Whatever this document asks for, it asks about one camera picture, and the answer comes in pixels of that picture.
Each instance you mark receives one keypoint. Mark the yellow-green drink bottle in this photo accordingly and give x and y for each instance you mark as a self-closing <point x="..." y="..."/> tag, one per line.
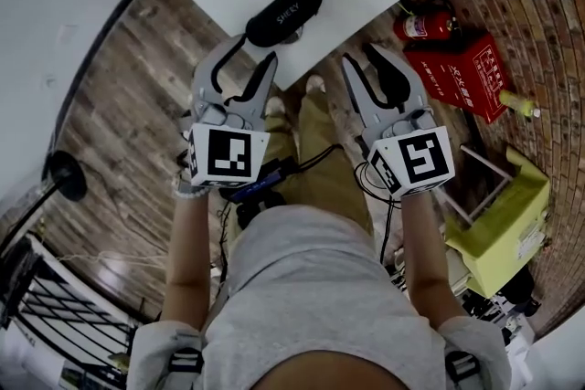
<point x="518" y="104"/>

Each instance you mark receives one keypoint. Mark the yellow-green cardboard box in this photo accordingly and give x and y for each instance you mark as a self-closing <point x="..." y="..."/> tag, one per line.
<point x="498" y="242"/>

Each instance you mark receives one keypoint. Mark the red fire extinguisher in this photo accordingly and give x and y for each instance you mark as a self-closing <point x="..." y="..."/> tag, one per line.
<point x="425" y="25"/>

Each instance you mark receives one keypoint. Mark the black round stand base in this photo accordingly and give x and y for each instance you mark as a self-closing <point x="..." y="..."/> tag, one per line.
<point x="66" y="176"/>

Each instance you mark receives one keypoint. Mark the white metal frame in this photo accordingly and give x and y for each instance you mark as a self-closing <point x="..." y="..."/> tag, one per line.
<point x="491" y="194"/>

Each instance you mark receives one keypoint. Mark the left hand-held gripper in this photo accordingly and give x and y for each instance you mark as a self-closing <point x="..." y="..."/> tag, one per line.
<point x="228" y="153"/>

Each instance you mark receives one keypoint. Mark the person's right white shoe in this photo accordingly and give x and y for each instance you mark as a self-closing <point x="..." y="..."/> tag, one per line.
<point x="315" y="83"/>

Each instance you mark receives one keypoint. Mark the person's grey t-shirt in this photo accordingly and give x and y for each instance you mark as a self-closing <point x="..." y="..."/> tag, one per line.
<point x="311" y="287"/>

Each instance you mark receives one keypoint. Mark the person's left forearm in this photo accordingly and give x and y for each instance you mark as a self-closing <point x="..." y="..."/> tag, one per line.
<point x="189" y="260"/>

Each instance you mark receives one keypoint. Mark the person's left white shoe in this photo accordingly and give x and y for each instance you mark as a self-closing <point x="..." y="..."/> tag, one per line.
<point x="275" y="107"/>

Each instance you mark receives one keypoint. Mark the black glasses case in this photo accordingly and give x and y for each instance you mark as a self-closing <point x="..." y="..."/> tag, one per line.
<point x="283" y="13"/>

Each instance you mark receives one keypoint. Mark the small clear glass cup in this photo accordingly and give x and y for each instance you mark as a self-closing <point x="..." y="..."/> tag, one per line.
<point x="293" y="37"/>

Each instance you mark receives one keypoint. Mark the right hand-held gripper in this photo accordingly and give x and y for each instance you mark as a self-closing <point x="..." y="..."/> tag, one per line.
<point x="420" y="160"/>

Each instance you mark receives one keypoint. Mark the red fire equipment box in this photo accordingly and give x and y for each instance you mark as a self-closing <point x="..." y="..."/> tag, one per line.
<point x="457" y="77"/>

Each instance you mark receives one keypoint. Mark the person's right forearm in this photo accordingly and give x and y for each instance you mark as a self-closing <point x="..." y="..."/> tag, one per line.
<point x="427" y="260"/>

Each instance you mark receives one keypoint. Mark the black metal railing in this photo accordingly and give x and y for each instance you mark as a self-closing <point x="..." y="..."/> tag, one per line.
<point x="50" y="315"/>

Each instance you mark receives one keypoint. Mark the person's white shoe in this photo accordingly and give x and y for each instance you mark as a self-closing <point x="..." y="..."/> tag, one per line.
<point x="275" y="107"/>
<point x="315" y="83"/>

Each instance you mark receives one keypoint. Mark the black device with blue label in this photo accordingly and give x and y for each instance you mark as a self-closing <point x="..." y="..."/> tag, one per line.
<point x="265" y="180"/>

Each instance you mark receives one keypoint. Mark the person's khaki trousers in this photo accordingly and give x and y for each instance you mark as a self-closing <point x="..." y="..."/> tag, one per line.
<point x="320" y="128"/>

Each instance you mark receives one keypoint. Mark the black waist pouch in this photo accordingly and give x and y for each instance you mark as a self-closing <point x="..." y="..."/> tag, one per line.
<point x="258" y="210"/>

